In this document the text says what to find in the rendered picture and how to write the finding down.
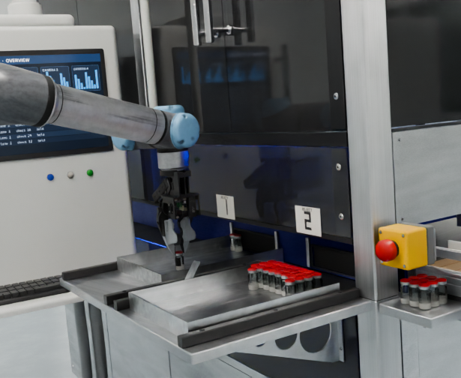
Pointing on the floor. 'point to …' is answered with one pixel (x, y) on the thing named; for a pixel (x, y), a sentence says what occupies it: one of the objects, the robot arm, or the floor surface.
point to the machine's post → (371, 179)
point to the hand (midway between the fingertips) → (177, 248)
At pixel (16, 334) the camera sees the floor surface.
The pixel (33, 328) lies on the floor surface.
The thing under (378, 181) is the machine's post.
